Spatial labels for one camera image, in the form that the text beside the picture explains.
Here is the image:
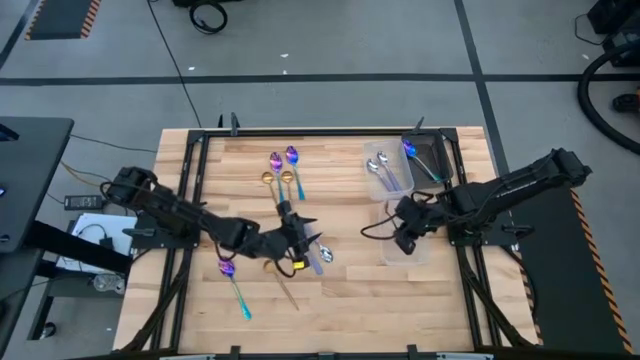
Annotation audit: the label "black power adapter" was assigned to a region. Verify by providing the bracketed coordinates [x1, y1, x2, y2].
[63, 194, 104, 211]

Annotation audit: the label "gold spoon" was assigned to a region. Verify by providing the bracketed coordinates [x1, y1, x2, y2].
[263, 258, 301, 312]
[280, 170, 296, 204]
[260, 171, 282, 205]

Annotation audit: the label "orange cable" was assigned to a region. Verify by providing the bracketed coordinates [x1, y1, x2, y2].
[59, 159, 109, 194]

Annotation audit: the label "dark grey plastic container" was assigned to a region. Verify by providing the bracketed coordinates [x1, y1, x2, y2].
[400, 130, 455, 192]

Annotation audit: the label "white paper pad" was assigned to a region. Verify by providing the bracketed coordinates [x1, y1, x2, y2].
[55, 213, 139, 275]

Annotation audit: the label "black mat orange hazard stripes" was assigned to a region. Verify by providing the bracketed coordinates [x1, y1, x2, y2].
[24, 0, 101, 41]
[501, 175, 634, 355]

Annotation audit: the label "black diagonal stand beam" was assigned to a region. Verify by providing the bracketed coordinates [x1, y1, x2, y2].
[27, 219, 134, 275]

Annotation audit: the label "black camera cable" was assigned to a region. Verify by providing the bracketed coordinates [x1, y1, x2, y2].
[359, 199, 401, 242]
[272, 257, 297, 279]

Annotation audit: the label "coiled black cable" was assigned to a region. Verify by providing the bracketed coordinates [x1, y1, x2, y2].
[188, 0, 229, 36]

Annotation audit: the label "thin black floor cable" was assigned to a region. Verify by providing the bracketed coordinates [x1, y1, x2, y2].
[68, 132, 160, 154]

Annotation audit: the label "red and black device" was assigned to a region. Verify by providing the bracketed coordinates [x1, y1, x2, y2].
[612, 88, 640, 114]

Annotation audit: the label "clear plastic container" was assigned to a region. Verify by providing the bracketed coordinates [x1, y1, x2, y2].
[362, 138, 416, 202]
[378, 199, 432, 266]

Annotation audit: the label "black equipment box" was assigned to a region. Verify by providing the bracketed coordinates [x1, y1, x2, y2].
[587, 0, 640, 69]

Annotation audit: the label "iridescent rainbow spoon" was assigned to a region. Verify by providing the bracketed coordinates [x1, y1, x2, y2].
[217, 255, 253, 321]
[285, 145, 307, 202]
[269, 151, 288, 204]
[402, 139, 444, 184]

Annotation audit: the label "black side desk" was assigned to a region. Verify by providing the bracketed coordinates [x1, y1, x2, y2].
[0, 117, 75, 254]

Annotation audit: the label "black metal table frame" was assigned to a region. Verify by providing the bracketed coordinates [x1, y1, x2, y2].
[113, 127, 540, 360]

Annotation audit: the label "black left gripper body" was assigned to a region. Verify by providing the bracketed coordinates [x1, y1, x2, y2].
[257, 200, 307, 262]

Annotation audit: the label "black left camera cable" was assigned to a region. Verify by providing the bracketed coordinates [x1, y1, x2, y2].
[272, 257, 297, 279]

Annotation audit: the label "thick black hose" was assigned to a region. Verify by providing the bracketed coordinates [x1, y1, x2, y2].
[576, 41, 640, 156]

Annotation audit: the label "silver spoon purple handle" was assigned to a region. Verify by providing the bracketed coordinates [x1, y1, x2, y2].
[305, 244, 325, 276]
[376, 151, 404, 194]
[312, 234, 335, 264]
[366, 158, 394, 195]

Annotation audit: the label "clear plastic object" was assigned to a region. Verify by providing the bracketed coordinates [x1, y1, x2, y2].
[92, 273, 126, 295]

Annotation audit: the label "long black floor cable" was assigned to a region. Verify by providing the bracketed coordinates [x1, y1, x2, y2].
[147, 0, 202, 129]

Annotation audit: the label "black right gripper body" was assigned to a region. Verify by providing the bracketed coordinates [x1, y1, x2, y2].
[393, 195, 441, 239]

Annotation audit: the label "black right camera cable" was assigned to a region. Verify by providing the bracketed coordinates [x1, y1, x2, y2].
[359, 199, 401, 242]

